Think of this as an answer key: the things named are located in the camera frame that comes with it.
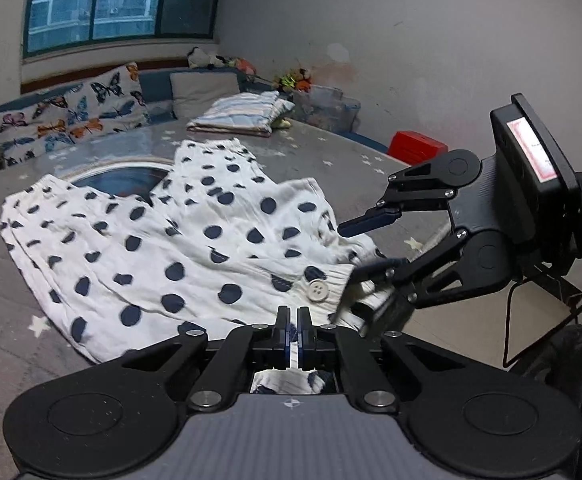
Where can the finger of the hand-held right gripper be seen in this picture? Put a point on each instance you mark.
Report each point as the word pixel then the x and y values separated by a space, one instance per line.
pixel 386 310
pixel 371 221

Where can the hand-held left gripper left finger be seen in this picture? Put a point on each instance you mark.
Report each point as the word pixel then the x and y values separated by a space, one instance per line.
pixel 284 340

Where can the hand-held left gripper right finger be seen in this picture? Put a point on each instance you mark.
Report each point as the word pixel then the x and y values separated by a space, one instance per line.
pixel 304 340

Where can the white polka-dot garment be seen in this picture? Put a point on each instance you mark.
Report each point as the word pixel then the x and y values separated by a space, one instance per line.
pixel 171 240

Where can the red box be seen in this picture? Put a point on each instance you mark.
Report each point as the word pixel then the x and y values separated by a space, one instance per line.
pixel 416 146

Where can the clear plastic storage box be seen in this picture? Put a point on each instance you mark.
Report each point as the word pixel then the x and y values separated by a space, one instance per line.
pixel 326 110

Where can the yellow-green plush toy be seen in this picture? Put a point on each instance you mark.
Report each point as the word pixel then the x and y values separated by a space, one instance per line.
pixel 288 81

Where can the folded striped blanket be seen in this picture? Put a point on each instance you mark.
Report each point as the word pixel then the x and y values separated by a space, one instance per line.
pixel 243 112

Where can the orange plush toy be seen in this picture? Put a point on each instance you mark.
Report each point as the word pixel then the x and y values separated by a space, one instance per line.
pixel 243 65

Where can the grey pillow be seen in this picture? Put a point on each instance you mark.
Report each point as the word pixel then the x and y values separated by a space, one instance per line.
pixel 201 92

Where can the black and white plush toy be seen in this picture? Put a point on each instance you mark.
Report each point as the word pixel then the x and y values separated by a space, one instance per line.
pixel 201 57

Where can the blue sofa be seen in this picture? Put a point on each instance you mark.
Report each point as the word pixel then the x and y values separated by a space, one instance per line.
pixel 153 90

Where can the grey star-print table cover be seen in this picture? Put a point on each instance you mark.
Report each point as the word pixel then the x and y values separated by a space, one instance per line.
pixel 1 340

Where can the butterfly-print pillow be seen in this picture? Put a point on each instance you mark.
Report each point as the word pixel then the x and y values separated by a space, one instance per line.
pixel 71 115

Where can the dark-framed window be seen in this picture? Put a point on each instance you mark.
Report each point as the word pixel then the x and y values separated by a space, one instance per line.
pixel 121 0

